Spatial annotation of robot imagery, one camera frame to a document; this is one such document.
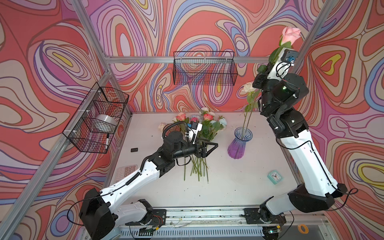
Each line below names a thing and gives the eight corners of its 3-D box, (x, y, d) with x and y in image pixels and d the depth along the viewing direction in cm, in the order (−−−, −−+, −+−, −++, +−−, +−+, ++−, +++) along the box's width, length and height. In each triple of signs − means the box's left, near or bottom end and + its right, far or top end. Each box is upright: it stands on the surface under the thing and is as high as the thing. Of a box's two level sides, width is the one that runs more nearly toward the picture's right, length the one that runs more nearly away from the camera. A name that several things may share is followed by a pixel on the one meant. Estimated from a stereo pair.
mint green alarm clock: (275, 185, 86) (277, 184, 83) (265, 175, 90) (267, 173, 87) (282, 179, 88) (284, 178, 86) (272, 169, 92) (273, 168, 90)
